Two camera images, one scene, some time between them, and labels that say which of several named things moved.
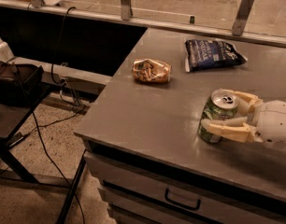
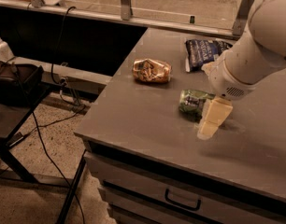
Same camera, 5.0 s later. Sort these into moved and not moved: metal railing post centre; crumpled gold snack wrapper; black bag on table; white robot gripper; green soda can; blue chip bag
Moved: green soda can; white robot gripper
Not moved: blue chip bag; black bag on table; crumpled gold snack wrapper; metal railing post centre
